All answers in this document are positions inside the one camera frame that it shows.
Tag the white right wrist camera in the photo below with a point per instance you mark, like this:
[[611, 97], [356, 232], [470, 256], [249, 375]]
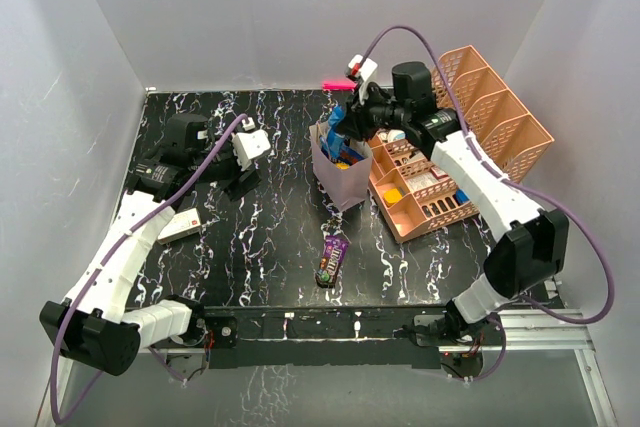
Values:
[[362, 72]]

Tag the white cardboard box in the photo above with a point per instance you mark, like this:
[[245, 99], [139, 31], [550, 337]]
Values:
[[182, 225]]

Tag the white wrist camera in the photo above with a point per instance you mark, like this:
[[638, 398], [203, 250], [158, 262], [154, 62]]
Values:
[[362, 72], [249, 143]]

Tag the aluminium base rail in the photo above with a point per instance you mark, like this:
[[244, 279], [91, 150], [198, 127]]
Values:
[[346, 367]]

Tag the blue burts chips bag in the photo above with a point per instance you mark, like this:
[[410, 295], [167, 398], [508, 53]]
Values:
[[347, 155]]

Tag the red white staples box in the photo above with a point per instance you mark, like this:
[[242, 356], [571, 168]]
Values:
[[438, 173]]

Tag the peach plastic desk organizer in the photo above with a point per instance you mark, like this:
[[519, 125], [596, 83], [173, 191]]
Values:
[[503, 127]]

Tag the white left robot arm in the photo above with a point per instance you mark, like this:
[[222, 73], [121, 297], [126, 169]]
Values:
[[92, 325]]

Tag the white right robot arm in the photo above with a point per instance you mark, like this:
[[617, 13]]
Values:
[[530, 242]]

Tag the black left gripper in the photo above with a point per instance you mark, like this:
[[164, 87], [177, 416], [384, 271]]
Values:
[[234, 186]]

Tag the purple m&m's bag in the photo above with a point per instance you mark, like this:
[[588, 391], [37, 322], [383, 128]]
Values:
[[335, 248]]

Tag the white instruction leaflet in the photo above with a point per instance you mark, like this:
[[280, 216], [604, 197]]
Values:
[[421, 181]]

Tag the lilac paper bag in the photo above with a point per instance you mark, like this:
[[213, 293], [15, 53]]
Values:
[[345, 187]]

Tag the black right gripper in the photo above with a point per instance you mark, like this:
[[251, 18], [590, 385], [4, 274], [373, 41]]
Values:
[[355, 120]]

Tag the white blue blister pack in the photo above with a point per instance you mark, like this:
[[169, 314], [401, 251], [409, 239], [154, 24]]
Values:
[[395, 136]]

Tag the blue oreo snack pack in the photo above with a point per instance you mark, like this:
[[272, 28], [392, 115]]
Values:
[[332, 142]]

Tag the blue grey stamp block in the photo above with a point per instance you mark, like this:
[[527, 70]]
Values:
[[461, 197]]

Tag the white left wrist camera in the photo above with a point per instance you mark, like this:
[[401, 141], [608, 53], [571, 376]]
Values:
[[249, 143]]

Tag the pink tape marker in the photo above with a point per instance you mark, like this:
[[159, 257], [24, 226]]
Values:
[[338, 85]]

